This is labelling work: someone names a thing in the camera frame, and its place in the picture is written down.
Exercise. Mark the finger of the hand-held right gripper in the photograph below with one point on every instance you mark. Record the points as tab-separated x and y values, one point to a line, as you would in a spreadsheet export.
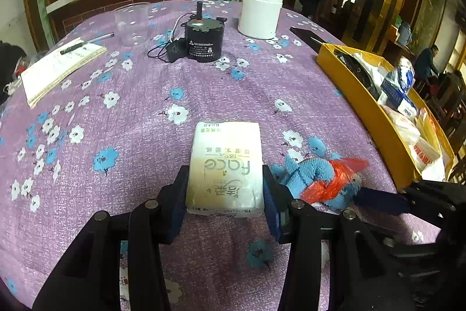
382	202

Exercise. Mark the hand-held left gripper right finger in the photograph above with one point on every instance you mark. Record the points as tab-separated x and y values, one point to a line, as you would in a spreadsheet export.
273	205

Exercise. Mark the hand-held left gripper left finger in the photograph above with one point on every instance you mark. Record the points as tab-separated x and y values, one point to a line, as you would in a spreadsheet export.
178	201

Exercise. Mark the white bag with red label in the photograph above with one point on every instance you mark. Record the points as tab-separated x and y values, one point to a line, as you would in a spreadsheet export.
424	154

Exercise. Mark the white facial tissue pack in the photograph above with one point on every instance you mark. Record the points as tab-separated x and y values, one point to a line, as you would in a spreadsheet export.
225	158

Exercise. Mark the pink tissue pack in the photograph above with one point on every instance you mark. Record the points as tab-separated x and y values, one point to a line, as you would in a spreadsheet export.
402	125

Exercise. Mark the blue white tissue pack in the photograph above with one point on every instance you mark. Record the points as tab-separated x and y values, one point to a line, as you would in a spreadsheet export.
397	98

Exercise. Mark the blue white round plastic bag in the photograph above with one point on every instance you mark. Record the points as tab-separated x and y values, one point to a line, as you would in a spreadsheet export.
402	72

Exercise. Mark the black plastic bag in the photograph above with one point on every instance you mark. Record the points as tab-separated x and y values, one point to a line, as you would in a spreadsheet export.
353	63

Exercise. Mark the black power adapter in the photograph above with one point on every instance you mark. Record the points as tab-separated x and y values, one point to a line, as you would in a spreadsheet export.
174	50

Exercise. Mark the black cylindrical motor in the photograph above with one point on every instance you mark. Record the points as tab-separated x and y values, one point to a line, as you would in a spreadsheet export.
204	41

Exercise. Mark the black flat phone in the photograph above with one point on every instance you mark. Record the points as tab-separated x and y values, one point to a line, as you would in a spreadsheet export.
304	32

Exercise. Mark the paper notebook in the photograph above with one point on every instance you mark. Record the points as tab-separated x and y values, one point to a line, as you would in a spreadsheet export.
58	70

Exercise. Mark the clear plastic cup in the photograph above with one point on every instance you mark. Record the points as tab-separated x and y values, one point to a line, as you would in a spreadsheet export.
133	26

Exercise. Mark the black pen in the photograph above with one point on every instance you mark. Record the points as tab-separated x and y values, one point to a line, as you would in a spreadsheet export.
72	48

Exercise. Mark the white plastic jar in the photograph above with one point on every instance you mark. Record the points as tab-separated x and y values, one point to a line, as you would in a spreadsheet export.
260	12

